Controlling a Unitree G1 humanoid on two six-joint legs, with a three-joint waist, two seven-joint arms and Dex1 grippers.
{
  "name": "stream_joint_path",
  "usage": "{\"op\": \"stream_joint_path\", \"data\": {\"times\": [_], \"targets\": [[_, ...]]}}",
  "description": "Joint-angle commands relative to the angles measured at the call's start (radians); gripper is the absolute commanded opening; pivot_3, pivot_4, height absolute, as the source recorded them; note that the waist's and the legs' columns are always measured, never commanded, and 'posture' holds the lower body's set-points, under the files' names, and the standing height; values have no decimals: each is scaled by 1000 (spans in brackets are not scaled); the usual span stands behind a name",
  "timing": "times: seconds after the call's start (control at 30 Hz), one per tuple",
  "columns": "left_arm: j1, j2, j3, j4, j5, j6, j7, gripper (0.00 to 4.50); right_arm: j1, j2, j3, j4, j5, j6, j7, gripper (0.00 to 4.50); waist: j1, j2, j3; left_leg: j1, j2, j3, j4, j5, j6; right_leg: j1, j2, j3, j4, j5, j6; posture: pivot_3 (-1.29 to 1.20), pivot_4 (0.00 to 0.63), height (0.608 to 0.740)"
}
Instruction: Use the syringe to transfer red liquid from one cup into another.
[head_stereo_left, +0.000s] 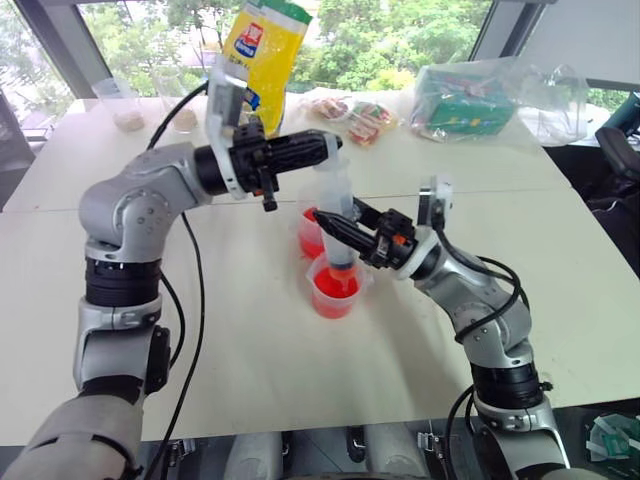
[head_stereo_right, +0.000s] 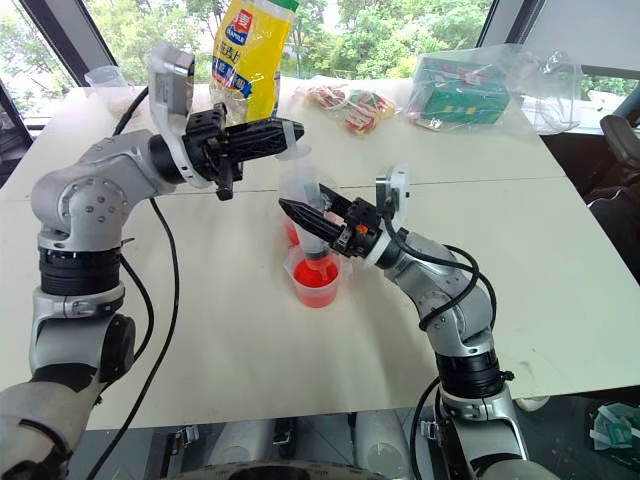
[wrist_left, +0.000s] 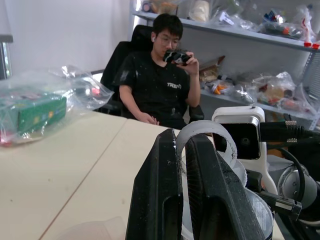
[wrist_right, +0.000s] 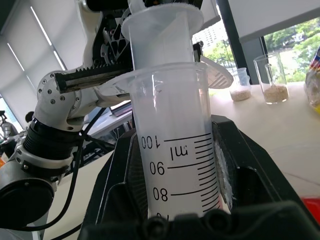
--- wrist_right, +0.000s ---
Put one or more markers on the red cup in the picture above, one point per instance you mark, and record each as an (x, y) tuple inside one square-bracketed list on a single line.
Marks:
[(312, 205)]

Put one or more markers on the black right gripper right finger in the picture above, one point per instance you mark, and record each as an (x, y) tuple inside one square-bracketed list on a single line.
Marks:
[(250, 180)]

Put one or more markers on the tall glass beaker with grains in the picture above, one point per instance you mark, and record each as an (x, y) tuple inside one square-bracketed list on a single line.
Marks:
[(276, 93)]

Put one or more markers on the finger of the left gripper ribbed tip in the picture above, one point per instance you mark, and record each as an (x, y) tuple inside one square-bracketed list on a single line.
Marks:
[(220, 78)]

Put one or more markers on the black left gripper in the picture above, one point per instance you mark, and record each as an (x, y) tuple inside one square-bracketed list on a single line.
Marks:
[(110, 50)]

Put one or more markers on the background desk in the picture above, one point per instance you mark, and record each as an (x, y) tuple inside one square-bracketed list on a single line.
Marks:
[(105, 130)]

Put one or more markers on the clear 100 ml syringe barrel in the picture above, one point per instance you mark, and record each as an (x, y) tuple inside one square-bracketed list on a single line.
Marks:
[(175, 112)]

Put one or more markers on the clear bag with snacks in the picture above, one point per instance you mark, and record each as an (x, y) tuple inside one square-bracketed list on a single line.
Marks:
[(313, 85)]

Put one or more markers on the translucent white syringe plunger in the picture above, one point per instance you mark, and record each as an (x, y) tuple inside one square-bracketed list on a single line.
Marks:
[(160, 42)]

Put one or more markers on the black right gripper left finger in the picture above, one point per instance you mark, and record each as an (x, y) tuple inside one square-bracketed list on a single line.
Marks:
[(117, 180)]

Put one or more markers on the finger of the left gripper foam pad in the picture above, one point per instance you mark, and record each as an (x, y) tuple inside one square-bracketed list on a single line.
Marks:
[(175, 2)]

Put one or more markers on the small plastic beaker with grains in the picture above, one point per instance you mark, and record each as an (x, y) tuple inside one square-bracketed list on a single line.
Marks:
[(240, 92)]

